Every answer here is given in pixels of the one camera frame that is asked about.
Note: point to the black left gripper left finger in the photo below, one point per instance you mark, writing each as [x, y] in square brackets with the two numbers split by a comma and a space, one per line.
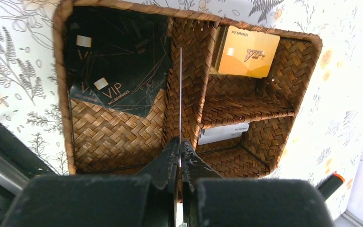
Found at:
[145, 199]

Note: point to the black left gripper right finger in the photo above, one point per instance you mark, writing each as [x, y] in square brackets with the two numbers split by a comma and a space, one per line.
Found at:
[209, 200]

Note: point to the dark credit card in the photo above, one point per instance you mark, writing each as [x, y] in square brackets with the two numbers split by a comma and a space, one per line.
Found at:
[84, 91]
[180, 104]
[125, 55]

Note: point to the white card in basket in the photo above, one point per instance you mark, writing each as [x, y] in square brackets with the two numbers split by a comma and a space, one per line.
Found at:
[222, 133]

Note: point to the brown wicker basket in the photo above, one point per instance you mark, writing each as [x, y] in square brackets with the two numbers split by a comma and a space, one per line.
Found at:
[101, 140]

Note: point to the yellow block in basket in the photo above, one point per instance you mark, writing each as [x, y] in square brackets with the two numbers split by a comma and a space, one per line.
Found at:
[240, 52]

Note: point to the floral patterned table mat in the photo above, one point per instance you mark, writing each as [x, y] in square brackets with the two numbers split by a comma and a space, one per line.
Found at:
[327, 135]

